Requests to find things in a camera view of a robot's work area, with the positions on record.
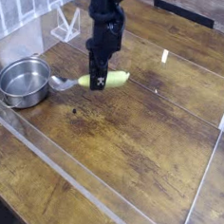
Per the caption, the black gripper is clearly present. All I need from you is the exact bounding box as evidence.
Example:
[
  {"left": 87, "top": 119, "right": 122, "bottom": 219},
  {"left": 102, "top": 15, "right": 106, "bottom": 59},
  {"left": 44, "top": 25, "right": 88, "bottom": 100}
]
[{"left": 85, "top": 9, "right": 125, "bottom": 91}]

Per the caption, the green handled metal spoon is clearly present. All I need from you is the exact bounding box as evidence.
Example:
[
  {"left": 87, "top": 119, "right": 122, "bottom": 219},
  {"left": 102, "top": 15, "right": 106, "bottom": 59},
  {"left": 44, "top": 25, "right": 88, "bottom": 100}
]
[{"left": 48, "top": 70, "right": 130, "bottom": 91}]

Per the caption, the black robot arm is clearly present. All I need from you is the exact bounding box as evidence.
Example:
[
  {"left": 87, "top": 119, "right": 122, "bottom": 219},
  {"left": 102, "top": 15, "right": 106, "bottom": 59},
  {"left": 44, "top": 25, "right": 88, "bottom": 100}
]
[{"left": 85, "top": 0, "right": 126, "bottom": 91}]

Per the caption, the small stainless steel pot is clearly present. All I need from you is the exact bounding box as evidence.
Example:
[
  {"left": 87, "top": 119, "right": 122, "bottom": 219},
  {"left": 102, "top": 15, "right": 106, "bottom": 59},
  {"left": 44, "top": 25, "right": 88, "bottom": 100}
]
[{"left": 0, "top": 56, "right": 50, "bottom": 109}]

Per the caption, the clear acrylic front barrier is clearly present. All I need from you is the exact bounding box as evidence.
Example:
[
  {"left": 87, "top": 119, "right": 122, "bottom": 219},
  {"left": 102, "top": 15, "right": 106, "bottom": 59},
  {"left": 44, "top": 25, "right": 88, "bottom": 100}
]
[{"left": 0, "top": 100, "right": 157, "bottom": 224}]

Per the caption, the black bar on table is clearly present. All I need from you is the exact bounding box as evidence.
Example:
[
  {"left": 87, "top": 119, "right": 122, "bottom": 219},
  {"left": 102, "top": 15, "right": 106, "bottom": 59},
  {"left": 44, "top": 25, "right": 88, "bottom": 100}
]
[{"left": 153, "top": 0, "right": 215, "bottom": 28}]

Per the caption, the clear acrylic triangle bracket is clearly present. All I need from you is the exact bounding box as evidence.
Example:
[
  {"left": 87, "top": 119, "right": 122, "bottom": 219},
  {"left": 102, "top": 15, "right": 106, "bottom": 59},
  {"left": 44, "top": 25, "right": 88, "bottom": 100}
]
[{"left": 50, "top": 8, "right": 81, "bottom": 43}]

